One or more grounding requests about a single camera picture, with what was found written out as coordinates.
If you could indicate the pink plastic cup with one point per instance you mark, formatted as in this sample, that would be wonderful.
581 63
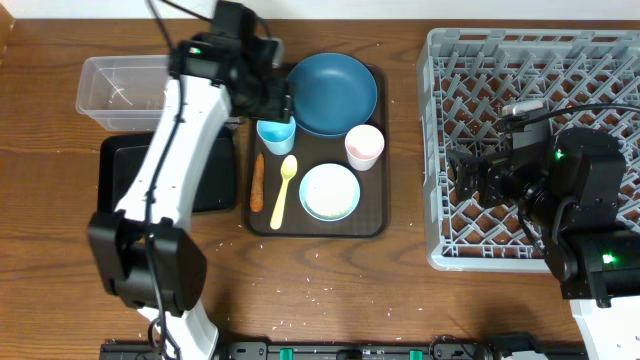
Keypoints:
364 144

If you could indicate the grey dishwasher rack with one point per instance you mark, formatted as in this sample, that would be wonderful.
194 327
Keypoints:
465 78

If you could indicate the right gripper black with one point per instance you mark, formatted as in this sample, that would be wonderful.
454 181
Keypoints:
493 171

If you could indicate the brown serving tray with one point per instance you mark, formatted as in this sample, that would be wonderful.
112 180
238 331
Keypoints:
370 218

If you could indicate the yellow plastic spoon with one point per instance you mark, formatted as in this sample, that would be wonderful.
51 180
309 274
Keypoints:
288 170

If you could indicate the dark blue plate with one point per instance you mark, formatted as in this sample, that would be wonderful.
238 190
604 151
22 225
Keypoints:
332 93

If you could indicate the orange carrot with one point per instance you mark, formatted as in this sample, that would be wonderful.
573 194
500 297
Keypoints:
256 202

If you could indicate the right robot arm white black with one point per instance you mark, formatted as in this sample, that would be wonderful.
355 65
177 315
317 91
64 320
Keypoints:
567 184

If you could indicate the light blue plastic cup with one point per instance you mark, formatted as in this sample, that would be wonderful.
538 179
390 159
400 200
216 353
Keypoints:
279 138

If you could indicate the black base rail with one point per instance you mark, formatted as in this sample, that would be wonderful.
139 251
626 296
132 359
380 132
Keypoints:
444 347

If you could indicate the black waste tray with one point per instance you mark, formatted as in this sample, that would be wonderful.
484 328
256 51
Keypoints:
121 156

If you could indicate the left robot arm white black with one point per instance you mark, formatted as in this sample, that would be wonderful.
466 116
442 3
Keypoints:
142 248

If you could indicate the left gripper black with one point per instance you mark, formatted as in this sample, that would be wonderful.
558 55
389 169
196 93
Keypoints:
279 103

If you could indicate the light blue small bowl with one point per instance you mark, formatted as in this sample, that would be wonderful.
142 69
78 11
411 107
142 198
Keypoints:
329 192

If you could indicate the clear plastic waste bin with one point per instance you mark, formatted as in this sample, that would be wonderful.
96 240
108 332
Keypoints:
123 93

